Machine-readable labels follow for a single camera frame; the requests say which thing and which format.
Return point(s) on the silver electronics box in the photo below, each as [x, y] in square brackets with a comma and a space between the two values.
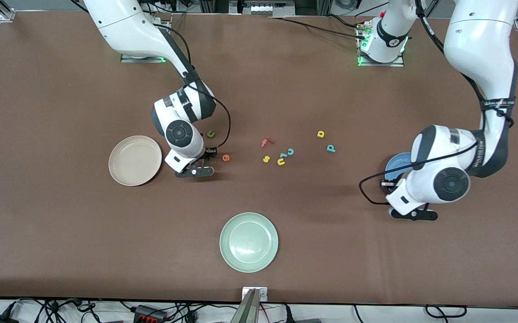
[267, 8]

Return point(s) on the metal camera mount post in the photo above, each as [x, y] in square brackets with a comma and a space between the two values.
[252, 305]

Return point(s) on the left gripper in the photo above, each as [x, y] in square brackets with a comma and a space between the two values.
[389, 183]

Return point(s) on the brown plate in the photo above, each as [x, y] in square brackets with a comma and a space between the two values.
[135, 160]

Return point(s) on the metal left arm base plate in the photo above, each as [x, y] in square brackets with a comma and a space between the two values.
[398, 63]

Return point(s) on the blue plate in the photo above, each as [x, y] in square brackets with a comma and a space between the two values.
[398, 163]

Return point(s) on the black orange power strip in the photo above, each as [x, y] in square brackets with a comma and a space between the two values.
[149, 314]

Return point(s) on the red foam letter f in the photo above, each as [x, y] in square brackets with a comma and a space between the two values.
[265, 143]

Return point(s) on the green plate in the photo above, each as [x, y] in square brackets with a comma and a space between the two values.
[249, 242]

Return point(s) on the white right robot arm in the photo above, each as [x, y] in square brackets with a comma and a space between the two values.
[124, 27]

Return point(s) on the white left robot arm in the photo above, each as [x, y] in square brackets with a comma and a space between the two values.
[478, 40]

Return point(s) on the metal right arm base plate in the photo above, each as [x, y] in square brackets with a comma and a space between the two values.
[151, 59]

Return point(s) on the black plug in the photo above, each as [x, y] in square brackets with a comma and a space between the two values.
[287, 315]

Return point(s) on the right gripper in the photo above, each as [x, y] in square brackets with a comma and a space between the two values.
[211, 154]

